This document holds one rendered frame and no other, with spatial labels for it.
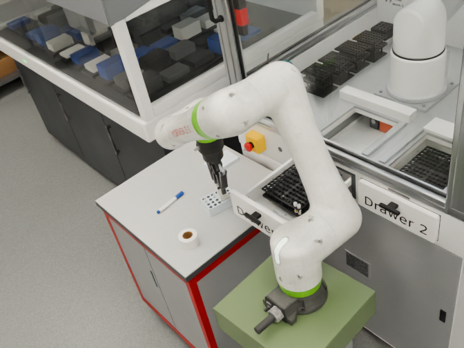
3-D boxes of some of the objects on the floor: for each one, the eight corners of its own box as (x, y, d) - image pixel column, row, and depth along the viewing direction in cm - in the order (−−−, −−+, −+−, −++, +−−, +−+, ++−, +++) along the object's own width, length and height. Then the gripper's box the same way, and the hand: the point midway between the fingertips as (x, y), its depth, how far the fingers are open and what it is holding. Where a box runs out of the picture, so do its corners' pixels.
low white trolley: (224, 391, 226) (185, 277, 178) (144, 311, 266) (94, 200, 218) (315, 305, 251) (301, 186, 204) (229, 244, 291) (201, 132, 244)
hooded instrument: (188, 262, 286) (70, -92, 175) (41, 143, 406) (-84, -112, 294) (333, 150, 339) (313, -176, 227) (165, 74, 459) (99, -164, 347)
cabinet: (445, 394, 209) (467, 261, 159) (263, 265, 276) (238, 142, 225) (556, 253, 251) (602, 112, 201) (375, 170, 317) (375, 49, 267)
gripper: (192, 143, 188) (206, 192, 203) (211, 162, 178) (224, 213, 193) (210, 134, 190) (222, 184, 205) (230, 152, 180) (241, 203, 195)
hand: (221, 191), depth 197 cm, fingers closed, pressing on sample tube
